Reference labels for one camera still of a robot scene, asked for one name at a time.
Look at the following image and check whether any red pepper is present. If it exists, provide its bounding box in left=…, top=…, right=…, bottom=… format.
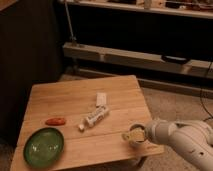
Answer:
left=45, top=118, right=66, bottom=126

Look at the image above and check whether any black device on shelf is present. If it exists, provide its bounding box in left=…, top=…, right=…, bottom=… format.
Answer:
left=161, top=55, right=190, bottom=65

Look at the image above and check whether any white cup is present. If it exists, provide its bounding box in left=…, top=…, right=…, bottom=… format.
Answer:
left=130, top=124, right=147, bottom=147

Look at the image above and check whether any wooden table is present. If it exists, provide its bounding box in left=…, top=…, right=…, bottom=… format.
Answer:
left=9, top=74, right=165, bottom=171

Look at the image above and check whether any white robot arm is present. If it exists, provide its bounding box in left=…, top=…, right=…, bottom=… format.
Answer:
left=122, top=119, right=213, bottom=171

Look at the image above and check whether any green ceramic bowl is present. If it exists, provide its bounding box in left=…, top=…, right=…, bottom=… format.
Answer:
left=23, top=127, right=64, bottom=169

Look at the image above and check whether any small white box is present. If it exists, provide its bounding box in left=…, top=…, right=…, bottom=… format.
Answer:
left=96, top=92, right=107, bottom=107

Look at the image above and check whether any white toothpaste tube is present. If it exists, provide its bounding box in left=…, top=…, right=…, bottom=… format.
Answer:
left=78, top=106, right=109, bottom=132

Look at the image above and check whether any metal pole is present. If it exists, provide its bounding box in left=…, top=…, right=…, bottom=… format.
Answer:
left=64, top=0, right=77, bottom=46

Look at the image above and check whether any long wooden shelf unit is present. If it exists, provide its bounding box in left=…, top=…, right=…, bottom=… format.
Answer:
left=63, top=42, right=213, bottom=80

